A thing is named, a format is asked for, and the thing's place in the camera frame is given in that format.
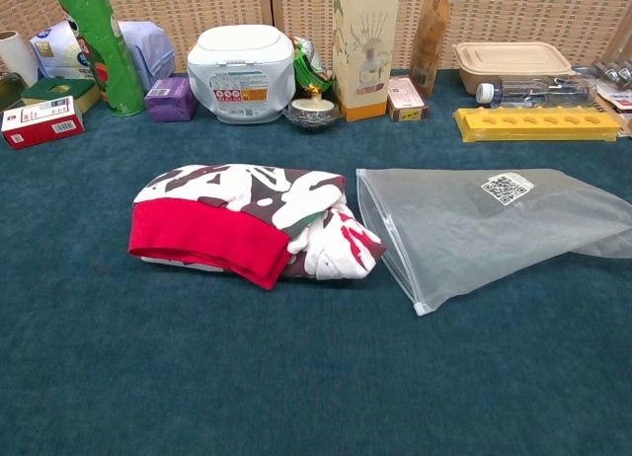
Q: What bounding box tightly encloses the woven folding screen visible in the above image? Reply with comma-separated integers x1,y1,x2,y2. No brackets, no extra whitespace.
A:
0,0,632,77

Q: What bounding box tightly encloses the pink small box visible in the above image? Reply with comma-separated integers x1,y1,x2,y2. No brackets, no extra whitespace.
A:
386,76,430,122

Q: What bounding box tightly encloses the red white carton box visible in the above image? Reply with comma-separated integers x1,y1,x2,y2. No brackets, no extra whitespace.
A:
0,95,85,150

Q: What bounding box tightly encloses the purple small box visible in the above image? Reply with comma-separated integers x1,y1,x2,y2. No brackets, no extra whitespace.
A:
144,76,198,123

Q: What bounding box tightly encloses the green chips can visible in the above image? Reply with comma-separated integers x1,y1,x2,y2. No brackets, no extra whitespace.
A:
48,0,147,117

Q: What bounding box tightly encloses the beige lidded lunch container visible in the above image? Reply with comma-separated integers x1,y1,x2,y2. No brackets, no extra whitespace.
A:
452,40,577,96

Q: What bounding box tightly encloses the white wet wipes container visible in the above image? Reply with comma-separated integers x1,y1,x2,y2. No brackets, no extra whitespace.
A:
186,24,297,125

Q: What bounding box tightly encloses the tall cream orange diffuser box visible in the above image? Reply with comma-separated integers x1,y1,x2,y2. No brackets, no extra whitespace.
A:
331,0,401,122

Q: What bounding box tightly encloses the dark green tin box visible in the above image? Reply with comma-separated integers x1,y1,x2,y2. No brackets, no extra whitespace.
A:
0,72,29,113

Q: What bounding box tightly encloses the white paper roll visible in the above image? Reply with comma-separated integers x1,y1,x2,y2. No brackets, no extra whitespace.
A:
0,30,40,88

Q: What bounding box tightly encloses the binder clips blister pack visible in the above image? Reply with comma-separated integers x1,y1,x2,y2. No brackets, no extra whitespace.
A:
590,58,632,114

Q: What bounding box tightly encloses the blue table cloth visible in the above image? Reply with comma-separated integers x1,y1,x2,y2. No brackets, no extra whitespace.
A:
0,68,632,456

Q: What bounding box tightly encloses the green snack packet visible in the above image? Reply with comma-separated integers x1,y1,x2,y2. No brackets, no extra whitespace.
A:
289,35,335,98

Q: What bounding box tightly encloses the clear plastic water bottle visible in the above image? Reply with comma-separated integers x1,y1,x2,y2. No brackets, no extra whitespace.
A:
475,75,598,109

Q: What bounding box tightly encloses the frosted zip plastic bag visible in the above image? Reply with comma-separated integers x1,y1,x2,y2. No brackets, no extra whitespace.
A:
355,168,632,318

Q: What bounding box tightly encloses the brown spout pouch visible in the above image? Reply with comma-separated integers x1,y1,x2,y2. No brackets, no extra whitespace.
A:
410,0,468,98

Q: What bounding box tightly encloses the red white brown garment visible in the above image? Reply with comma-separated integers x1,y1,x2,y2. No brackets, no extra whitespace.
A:
127,163,388,291

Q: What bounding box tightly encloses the small black white bowl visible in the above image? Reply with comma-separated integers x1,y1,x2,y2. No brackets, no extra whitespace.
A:
283,91,343,133

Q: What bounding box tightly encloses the white lavender tissue pack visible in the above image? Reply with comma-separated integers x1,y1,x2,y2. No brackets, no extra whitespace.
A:
29,20,177,93

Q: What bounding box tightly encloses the yellow mould tray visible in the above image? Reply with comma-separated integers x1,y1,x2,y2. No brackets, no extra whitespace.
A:
452,107,622,144

